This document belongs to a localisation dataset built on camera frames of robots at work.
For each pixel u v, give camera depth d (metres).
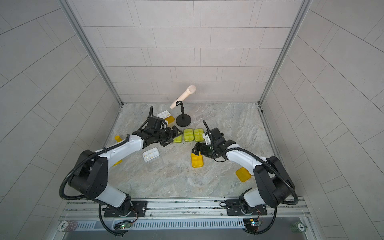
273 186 0.42
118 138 0.91
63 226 0.61
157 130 0.69
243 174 0.82
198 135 0.97
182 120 1.05
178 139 0.94
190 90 0.84
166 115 1.08
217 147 0.66
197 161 0.86
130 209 0.69
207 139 0.79
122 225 0.65
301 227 0.62
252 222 0.68
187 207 0.73
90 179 0.43
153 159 0.87
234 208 0.71
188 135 0.97
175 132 0.78
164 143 0.78
